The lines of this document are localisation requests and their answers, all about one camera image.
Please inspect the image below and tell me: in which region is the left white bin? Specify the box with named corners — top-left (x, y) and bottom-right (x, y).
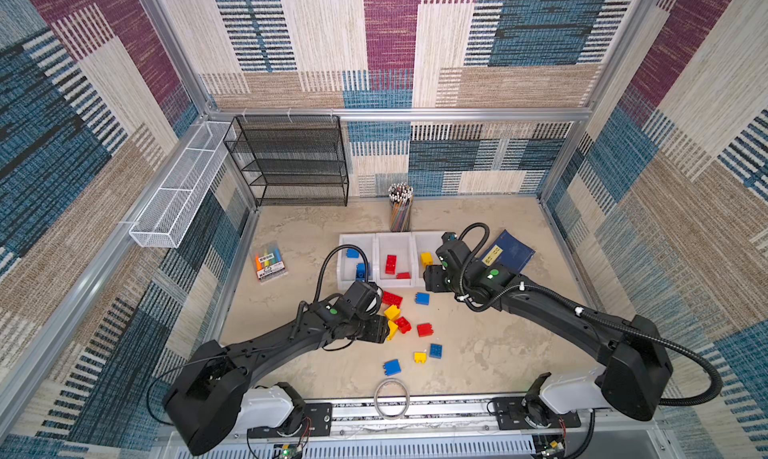
top-left (336, 233), bottom-right (379, 291)

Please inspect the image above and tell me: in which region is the white wire mesh basket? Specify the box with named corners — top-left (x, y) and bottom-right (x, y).
top-left (129, 122), bottom-right (229, 249)

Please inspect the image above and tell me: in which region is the blue book yellow label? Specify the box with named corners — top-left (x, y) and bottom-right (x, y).
top-left (481, 230), bottom-right (535, 273)

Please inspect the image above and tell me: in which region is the marker pen pack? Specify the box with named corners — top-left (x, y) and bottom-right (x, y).
top-left (250, 241), bottom-right (288, 284)

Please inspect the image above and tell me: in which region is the middle white bin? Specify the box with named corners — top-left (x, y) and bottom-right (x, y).
top-left (374, 232), bottom-right (417, 290)

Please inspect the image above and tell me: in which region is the long red brick top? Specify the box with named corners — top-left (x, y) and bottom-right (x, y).
top-left (382, 291), bottom-right (403, 308)

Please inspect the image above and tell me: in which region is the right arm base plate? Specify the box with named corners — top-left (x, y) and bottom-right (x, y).
top-left (487, 396), bottom-right (582, 431)

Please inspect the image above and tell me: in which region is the cup of coloured pencils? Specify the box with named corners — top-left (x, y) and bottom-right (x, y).
top-left (388, 182), bottom-right (413, 232)

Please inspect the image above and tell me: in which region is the black wire shelf rack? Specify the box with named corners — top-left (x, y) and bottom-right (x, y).
top-left (224, 115), bottom-right (350, 207)

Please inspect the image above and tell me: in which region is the coiled white cable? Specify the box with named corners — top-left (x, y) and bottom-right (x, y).
top-left (373, 377), bottom-right (412, 421)

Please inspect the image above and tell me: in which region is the right white bin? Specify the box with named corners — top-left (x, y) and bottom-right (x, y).
top-left (413, 231), bottom-right (443, 276)

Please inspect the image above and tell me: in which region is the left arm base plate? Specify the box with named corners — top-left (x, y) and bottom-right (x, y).
top-left (247, 402), bottom-right (333, 439)

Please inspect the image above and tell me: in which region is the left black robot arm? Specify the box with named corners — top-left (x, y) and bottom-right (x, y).
top-left (162, 278), bottom-right (390, 456)

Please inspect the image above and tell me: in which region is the long red brick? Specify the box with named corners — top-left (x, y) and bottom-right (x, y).
top-left (385, 254), bottom-right (397, 276)
top-left (382, 291), bottom-right (403, 308)

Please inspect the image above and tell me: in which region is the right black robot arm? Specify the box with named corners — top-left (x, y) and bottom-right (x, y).
top-left (423, 231), bottom-right (723, 421)

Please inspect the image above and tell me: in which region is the white bin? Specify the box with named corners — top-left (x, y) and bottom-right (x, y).
top-left (336, 233), bottom-right (379, 291)
top-left (374, 232), bottom-right (417, 290)
top-left (413, 231), bottom-right (443, 276)

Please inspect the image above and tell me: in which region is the small blue brick top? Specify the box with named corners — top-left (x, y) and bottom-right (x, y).
top-left (415, 293), bottom-right (430, 305)

